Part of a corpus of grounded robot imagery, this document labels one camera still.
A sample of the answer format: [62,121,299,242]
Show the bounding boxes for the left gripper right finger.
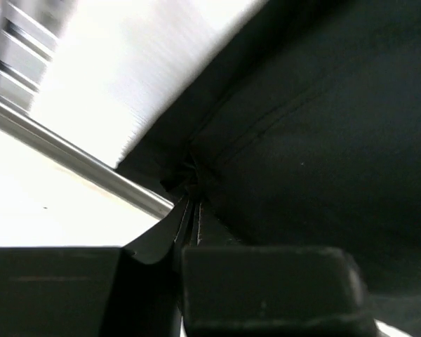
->
[182,206,379,336]

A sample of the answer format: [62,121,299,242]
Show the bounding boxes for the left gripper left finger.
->
[0,199,193,336]

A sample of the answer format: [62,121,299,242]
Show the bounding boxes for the black trousers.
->
[114,0,421,337]

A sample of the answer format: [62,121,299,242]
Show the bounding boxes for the aluminium frame rail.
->
[0,0,175,220]

